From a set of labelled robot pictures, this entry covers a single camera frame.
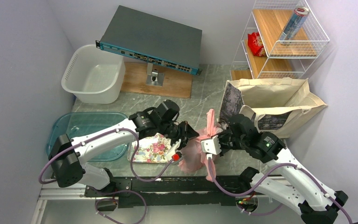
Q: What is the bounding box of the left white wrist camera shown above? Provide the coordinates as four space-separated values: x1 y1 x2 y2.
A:
166 139 181 162

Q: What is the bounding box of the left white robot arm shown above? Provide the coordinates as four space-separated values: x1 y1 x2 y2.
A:
45 100 199 196

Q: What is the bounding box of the teal transparent plastic bin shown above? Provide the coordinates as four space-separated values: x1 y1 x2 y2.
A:
46 112 127 155

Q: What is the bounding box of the pink plastic grocery bag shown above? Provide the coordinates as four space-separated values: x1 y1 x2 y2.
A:
178 109 222 182

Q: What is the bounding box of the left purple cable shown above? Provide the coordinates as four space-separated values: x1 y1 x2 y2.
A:
39 128 177 224

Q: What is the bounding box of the beige canvas tote bag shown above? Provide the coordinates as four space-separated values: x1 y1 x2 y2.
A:
219 77 327 139

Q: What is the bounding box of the blue drink can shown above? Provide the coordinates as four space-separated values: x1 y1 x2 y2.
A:
279 6 310 46

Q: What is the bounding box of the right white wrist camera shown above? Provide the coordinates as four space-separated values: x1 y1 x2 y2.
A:
200 136 221 155

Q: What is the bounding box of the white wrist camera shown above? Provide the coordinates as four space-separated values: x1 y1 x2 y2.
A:
200 136 221 155
166 139 181 162

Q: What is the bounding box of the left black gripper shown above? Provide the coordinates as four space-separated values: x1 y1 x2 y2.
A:
158 120 199 150

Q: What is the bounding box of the red snack packet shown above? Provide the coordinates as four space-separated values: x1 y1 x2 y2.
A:
247 32 266 57

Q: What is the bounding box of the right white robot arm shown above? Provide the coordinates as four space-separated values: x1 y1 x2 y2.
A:
218 114 348 224

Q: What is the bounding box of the metal stand base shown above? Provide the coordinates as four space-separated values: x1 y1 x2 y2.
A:
146 63 165 86

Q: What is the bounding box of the teal network switch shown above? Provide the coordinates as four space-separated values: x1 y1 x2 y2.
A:
96 5 202 75

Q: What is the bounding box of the white wire shelf rack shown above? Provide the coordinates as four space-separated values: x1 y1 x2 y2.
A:
230 0 330 80

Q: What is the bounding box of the wooden board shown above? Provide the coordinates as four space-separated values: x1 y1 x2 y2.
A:
121 62 193 98

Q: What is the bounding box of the floral rectangular tray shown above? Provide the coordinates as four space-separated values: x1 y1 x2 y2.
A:
127 133 175 163

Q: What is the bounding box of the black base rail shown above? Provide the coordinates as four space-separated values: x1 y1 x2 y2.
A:
84 175 288 208

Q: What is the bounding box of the white plastic basin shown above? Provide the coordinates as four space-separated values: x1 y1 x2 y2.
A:
61 44 125 104

